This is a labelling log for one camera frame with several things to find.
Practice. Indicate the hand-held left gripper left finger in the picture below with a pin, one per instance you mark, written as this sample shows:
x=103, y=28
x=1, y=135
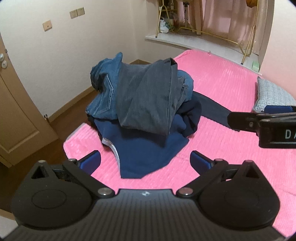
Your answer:
x=90, y=161

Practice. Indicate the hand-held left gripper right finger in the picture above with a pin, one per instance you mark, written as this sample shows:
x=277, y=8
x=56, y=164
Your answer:
x=200, y=161

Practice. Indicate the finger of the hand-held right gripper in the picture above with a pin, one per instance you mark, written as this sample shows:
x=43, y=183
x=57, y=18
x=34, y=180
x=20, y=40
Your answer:
x=240, y=121
x=278, y=109

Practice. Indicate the grey jeans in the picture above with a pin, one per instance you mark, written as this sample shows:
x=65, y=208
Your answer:
x=143, y=99

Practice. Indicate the grey checkered pillow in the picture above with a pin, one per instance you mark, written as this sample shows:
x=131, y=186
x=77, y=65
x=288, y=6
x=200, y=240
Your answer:
x=272, y=95

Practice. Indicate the small green box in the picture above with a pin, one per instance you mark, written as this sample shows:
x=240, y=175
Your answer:
x=256, y=66

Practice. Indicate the pink blanket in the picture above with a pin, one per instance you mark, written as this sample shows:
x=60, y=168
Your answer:
x=219, y=76

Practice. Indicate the navy sweatshirt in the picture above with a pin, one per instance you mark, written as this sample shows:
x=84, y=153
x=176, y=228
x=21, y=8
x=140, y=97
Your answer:
x=143, y=153

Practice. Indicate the blue jeans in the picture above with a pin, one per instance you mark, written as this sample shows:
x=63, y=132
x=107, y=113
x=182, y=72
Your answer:
x=104, y=97

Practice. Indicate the gold metal rack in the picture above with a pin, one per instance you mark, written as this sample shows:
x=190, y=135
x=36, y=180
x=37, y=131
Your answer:
x=251, y=34

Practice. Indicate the wooden door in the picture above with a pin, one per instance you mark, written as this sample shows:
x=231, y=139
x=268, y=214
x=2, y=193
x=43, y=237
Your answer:
x=16, y=115

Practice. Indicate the white window sill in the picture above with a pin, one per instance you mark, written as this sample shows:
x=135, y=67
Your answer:
x=185, y=42

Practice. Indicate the pink curtain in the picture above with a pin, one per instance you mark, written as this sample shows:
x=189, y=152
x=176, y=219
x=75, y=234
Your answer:
x=217, y=16

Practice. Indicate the tripod stand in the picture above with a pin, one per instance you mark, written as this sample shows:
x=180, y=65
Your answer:
x=186, y=25

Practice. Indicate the white bag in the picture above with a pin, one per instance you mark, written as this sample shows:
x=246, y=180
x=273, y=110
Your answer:
x=164, y=25

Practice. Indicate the beige wall switch plate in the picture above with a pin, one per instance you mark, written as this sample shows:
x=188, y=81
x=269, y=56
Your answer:
x=47, y=25
x=80, y=11
x=73, y=14

